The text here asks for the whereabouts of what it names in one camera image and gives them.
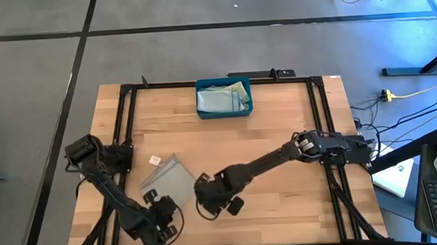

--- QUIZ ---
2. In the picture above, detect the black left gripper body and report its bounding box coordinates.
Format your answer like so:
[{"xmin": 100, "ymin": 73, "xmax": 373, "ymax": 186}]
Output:
[{"xmin": 146, "ymin": 195, "xmax": 181, "ymax": 234}]

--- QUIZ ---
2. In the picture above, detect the black desk leg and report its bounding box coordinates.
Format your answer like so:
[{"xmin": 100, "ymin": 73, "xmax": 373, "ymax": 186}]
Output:
[{"xmin": 379, "ymin": 42, "xmax": 437, "ymax": 78}]

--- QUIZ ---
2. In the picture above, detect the yellow extension cord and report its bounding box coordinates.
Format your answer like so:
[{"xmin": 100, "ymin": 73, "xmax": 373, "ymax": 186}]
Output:
[{"xmin": 392, "ymin": 83, "xmax": 437, "ymax": 99}]

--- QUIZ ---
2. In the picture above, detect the white flat box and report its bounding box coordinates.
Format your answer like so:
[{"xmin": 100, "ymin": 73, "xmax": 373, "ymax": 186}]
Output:
[{"xmin": 370, "ymin": 157, "xmax": 417, "ymax": 200}]

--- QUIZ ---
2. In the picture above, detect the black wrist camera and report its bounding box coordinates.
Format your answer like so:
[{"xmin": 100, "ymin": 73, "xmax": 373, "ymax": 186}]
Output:
[
  {"xmin": 225, "ymin": 196, "xmax": 246, "ymax": 217},
  {"xmin": 162, "ymin": 223, "xmax": 179, "ymax": 240}
]

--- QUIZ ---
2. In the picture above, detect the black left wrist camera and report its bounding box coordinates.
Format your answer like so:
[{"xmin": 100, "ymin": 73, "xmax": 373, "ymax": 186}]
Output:
[{"xmin": 162, "ymin": 223, "xmax": 179, "ymax": 240}]

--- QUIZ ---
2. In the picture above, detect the teal plastic bin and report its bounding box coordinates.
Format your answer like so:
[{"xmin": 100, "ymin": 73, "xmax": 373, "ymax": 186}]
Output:
[{"xmin": 194, "ymin": 76, "xmax": 255, "ymax": 121}]

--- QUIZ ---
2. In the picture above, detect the pale green microfiber towel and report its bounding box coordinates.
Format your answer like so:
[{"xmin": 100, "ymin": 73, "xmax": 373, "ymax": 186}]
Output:
[{"xmin": 210, "ymin": 80, "xmax": 251, "ymax": 105}]

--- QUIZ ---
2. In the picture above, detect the large grey waffle towel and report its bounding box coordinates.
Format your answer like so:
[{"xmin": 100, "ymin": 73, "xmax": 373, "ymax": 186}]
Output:
[{"xmin": 137, "ymin": 153, "xmax": 198, "ymax": 211}]

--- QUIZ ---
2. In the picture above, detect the pale blue smooth towel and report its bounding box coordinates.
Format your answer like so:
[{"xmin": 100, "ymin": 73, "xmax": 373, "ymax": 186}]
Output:
[{"xmin": 195, "ymin": 88, "xmax": 242, "ymax": 115}]

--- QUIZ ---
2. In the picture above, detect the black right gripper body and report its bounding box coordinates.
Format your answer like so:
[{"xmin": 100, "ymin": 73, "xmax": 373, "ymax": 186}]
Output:
[{"xmin": 193, "ymin": 169, "xmax": 248, "ymax": 217}]

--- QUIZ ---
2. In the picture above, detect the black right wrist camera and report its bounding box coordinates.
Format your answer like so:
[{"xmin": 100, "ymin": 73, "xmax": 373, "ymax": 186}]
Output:
[{"xmin": 225, "ymin": 196, "xmax": 246, "ymax": 217}]

